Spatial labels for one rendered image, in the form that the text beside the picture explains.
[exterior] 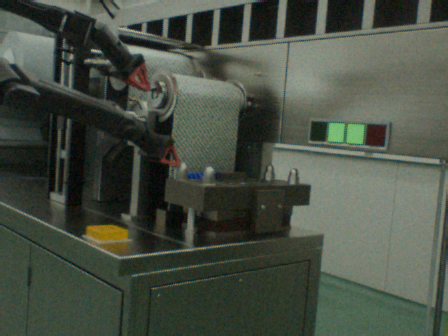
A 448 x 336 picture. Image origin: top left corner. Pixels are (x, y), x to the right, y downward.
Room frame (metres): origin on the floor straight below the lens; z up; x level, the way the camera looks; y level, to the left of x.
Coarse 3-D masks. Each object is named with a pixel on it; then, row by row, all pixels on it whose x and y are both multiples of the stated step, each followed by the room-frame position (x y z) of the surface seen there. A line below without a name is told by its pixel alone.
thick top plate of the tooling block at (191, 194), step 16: (176, 192) 1.31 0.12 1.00; (192, 192) 1.26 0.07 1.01; (208, 192) 1.23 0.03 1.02; (224, 192) 1.27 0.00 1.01; (240, 192) 1.30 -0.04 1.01; (288, 192) 1.43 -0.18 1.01; (304, 192) 1.47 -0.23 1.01; (192, 208) 1.25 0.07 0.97; (208, 208) 1.24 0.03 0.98; (224, 208) 1.27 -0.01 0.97; (240, 208) 1.31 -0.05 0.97
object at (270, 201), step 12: (264, 192) 1.33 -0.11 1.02; (276, 192) 1.36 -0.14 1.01; (264, 204) 1.34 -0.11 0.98; (276, 204) 1.37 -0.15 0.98; (252, 216) 1.33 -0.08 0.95; (264, 216) 1.34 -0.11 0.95; (276, 216) 1.37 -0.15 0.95; (252, 228) 1.33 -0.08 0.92; (264, 228) 1.34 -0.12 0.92; (276, 228) 1.37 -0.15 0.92
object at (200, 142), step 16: (176, 128) 1.40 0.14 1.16; (192, 128) 1.44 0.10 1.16; (208, 128) 1.48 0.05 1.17; (224, 128) 1.52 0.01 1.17; (176, 144) 1.41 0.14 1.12; (192, 144) 1.44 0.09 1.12; (208, 144) 1.48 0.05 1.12; (224, 144) 1.52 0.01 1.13; (192, 160) 1.45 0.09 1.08; (208, 160) 1.48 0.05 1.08; (224, 160) 1.53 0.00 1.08
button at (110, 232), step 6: (90, 228) 1.16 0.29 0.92; (96, 228) 1.15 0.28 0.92; (102, 228) 1.16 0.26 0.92; (108, 228) 1.16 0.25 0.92; (114, 228) 1.17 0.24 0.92; (120, 228) 1.17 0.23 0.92; (90, 234) 1.15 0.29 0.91; (96, 234) 1.13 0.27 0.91; (102, 234) 1.12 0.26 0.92; (108, 234) 1.13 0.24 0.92; (114, 234) 1.14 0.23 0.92; (120, 234) 1.15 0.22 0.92; (126, 234) 1.16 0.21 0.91; (102, 240) 1.12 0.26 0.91; (108, 240) 1.13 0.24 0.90; (114, 240) 1.14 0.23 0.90
